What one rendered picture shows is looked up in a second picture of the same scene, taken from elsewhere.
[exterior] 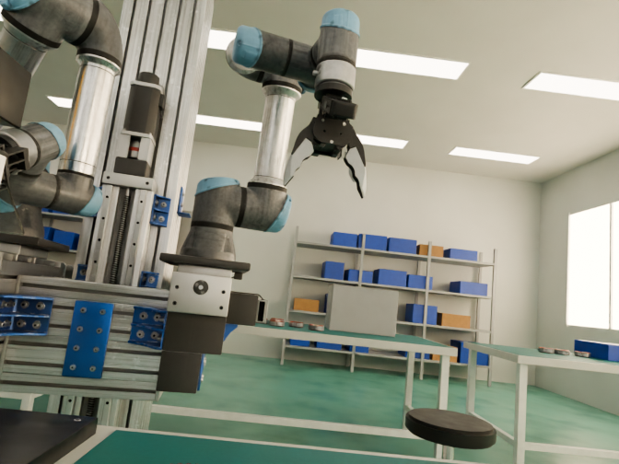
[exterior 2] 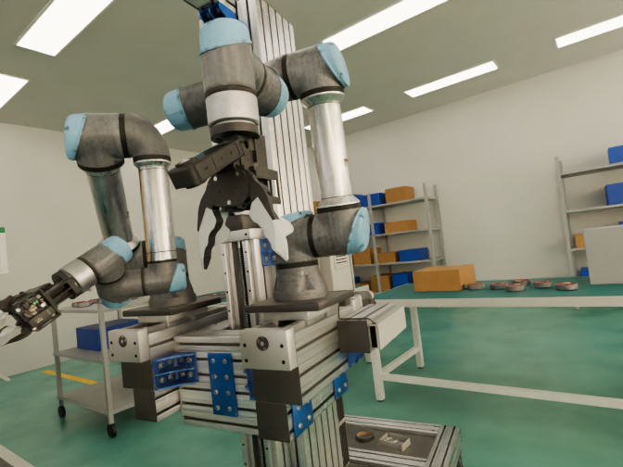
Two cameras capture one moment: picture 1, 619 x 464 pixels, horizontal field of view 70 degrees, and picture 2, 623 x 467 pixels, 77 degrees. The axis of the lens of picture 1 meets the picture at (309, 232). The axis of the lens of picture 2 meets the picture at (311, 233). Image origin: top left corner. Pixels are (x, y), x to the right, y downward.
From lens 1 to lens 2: 0.63 m
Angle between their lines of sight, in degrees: 39
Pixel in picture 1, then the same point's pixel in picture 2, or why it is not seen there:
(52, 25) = (99, 156)
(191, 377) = (282, 427)
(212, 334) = (290, 385)
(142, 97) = not seen: hidden behind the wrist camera
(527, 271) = not seen: outside the picture
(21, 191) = (116, 294)
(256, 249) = (516, 194)
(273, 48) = (192, 102)
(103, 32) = (135, 140)
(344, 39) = (211, 63)
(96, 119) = (156, 212)
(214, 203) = not seen: hidden behind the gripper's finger
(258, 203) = (324, 232)
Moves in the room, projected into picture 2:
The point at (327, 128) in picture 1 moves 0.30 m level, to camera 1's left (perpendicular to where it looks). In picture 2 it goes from (221, 187) to (120, 217)
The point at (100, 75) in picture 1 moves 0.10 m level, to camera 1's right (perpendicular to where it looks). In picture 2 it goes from (148, 175) to (170, 167)
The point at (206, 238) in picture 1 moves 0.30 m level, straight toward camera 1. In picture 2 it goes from (284, 282) to (206, 301)
